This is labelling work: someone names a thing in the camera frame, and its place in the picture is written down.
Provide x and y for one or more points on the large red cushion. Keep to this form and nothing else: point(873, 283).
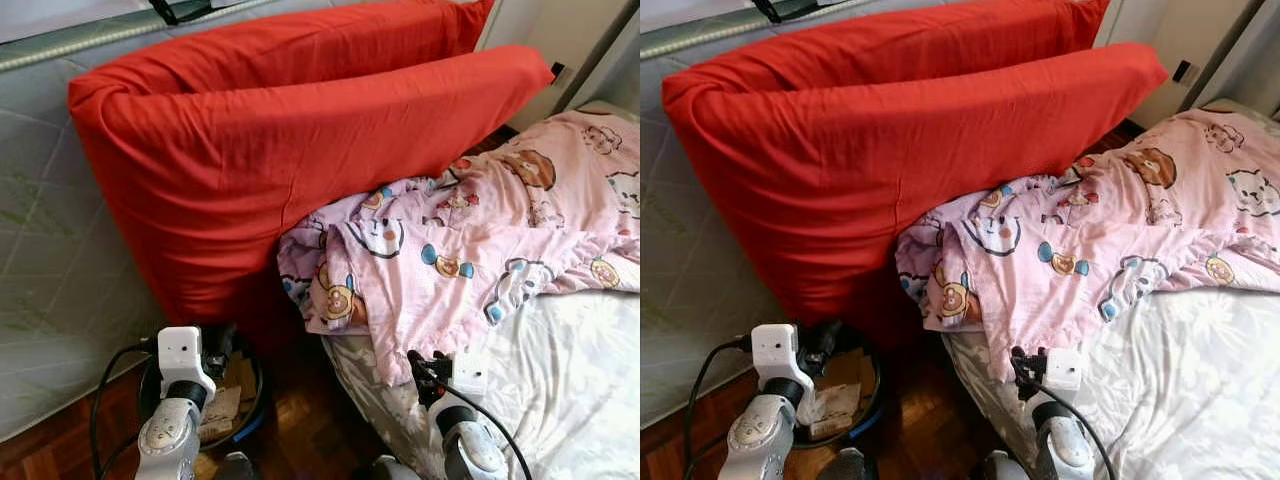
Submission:
point(900, 130)
point(300, 130)

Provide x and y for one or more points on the crumpled brown paper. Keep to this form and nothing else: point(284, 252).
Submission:
point(225, 400)
point(840, 395)

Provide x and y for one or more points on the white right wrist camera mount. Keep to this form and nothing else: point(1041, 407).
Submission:
point(468, 375)
point(1062, 372)

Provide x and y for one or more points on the beige floral bed sheet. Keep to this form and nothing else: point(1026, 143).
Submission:
point(1180, 380)
point(560, 380)

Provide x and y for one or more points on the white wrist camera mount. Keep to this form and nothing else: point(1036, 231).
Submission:
point(468, 375)
point(1062, 372)
point(780, 350)
point(182, 355)

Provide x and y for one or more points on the black round waste bin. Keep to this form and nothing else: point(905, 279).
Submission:
point(872, 412)
point(250, 420)

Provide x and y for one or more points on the pink cartoon print blanket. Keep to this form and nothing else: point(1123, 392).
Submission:
point(1080, 240)
point(450, 240)

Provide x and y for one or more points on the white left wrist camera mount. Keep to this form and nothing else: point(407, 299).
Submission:
point(182, 355)
point(780, 350)

